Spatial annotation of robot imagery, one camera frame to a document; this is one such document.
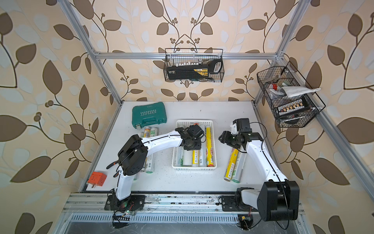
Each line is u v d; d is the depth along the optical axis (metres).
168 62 0.96
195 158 0.83
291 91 0.64
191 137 0.68
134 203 0.74
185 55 0.90
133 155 0.51
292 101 0.69
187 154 0.90
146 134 0.98
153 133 0.98
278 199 0.39
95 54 0.91
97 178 0.78
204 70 0.81
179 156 0.87
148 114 1.06
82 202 0.77
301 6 0.71
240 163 0.84
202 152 0.88
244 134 0.58
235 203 0.73
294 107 0.67
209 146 0.91
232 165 0.84
